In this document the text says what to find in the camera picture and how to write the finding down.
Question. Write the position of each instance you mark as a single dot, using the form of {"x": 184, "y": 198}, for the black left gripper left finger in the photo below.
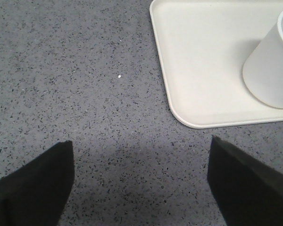
{"x": 36, "y": 194}

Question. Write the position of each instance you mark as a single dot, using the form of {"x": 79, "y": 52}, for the white smiley mug black handle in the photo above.
{"x": 263, "y": 70}

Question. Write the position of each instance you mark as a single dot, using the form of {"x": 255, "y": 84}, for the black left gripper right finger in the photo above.
{"x": 247, "y": 192}

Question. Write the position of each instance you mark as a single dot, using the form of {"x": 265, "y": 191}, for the cream rectangular plastic tray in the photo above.
{"x": 202, "y": 46}

